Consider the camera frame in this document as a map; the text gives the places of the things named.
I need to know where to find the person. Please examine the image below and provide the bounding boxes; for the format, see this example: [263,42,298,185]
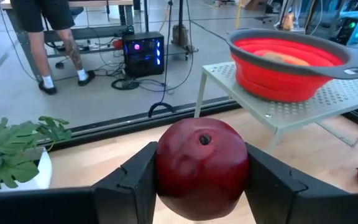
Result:
[10,0,96,96]

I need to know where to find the coiled black cable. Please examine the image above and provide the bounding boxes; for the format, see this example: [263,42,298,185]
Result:
[110,77,141,91]

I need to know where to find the computer tower green light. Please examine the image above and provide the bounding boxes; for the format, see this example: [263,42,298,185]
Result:
[331,17,358,46]

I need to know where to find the red collapsible bowl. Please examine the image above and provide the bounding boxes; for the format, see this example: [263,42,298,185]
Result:
[227,27,358,103]

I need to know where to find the black cable loop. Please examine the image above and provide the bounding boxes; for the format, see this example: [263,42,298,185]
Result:
[147,0,176,118]

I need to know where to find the yellow hanging cable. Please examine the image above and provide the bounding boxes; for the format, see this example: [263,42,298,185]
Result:
[234,0,244,30]

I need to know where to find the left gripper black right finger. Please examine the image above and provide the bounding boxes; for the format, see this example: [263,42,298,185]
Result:
[244,142,358,224]

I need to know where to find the black computer tower purple lights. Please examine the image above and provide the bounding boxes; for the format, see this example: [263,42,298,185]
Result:
[122,30,165,78]

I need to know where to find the large orange-red mango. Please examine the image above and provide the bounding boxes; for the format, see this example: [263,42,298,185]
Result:
[253,49,311,67]

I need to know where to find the green plant in white pot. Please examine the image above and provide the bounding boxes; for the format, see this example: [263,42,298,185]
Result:
[0,116,73,194]

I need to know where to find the grey metal workbench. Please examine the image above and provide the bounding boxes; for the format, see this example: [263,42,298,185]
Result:
[0,0,136,82]

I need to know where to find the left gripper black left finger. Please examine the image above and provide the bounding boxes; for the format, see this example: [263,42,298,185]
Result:
[0,141,158,224]

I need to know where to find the black aluminium table frame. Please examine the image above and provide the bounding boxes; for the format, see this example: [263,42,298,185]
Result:
[37,95,358,152]

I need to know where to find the pale green perforated metal shelf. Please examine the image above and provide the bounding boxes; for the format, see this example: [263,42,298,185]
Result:
[193,61,358,155]

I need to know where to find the small yellow machine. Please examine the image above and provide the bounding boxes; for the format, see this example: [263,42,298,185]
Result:
[281,12,295,32]

